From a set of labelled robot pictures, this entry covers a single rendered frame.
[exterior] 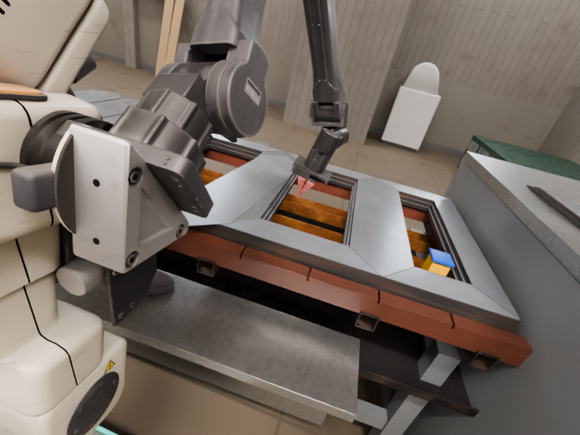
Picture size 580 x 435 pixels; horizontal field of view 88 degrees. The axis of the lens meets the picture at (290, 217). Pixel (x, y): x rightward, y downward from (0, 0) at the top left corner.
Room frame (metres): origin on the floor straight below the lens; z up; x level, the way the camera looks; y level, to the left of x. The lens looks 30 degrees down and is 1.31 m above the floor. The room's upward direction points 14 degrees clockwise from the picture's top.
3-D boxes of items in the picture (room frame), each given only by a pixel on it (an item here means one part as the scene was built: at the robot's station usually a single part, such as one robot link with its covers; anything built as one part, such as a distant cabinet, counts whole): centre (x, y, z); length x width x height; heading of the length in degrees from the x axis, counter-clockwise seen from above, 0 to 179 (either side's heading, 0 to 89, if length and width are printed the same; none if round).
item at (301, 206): (1.22, 0.11, 0.70); 1.66 x 0.08 x 0.05; 83
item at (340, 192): (1.35, 0.10, 0.79); 1.56 x 0.09 x 0.06; 83
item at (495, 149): (4.35, -3.22, 0.33); 1.68 x 1.52 x 0.66; 171
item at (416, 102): (6.34, -1.81, 0.76); 0.77 x 0.69 x 1.52; 81
